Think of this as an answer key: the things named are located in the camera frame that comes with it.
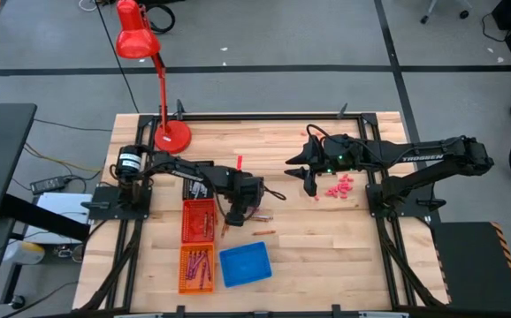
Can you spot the white yellow rounded object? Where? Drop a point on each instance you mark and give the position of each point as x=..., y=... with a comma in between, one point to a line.
x=25, y=252

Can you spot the black power adapter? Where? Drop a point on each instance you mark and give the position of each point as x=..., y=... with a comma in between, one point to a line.
x=48, y=185

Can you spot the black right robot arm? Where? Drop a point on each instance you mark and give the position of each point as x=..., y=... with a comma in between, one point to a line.
x=423, y=156

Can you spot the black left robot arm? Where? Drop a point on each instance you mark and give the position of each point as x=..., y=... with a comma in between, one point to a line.
x=185, y=170

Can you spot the black caster wheel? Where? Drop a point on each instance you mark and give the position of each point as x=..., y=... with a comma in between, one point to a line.
x=18, y=302

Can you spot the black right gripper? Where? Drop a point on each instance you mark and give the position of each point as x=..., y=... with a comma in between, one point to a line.
x=341, y=154

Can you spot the red desk lamp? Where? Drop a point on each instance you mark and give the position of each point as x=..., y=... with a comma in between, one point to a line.
x=137, y=40

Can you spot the orange plastic basket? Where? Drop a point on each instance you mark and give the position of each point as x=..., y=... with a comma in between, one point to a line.
x=184, y=287

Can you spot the black desk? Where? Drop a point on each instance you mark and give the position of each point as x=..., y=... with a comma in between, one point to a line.
x=3, y=154

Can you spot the red plastic basket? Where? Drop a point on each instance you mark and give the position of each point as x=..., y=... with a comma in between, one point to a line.
x=193, y=229

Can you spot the red-brown crayon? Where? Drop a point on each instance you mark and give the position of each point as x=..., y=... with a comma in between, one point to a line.
x=206, y=221
x=211, y=223

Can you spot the purple crayon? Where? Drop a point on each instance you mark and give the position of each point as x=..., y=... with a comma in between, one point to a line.
x=199, y=262
x=189, y=265
x=208, y=269
x=194, y=264
x=203, y=276

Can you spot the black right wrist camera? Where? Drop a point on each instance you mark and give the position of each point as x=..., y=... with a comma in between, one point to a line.
x=310, y=185

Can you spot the black plastic basket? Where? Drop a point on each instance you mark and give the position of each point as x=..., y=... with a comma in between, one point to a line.
x=185, y=197

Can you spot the office chair base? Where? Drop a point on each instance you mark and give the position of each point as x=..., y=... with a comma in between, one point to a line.
x=464, y=14

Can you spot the white box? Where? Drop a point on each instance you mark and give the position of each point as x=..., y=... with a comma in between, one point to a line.
x=61, y=207

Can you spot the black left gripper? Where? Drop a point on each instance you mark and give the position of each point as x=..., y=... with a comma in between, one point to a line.
x=244, y=190

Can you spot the blue plastic basket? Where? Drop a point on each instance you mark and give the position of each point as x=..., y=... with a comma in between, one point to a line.
x=244, y=265

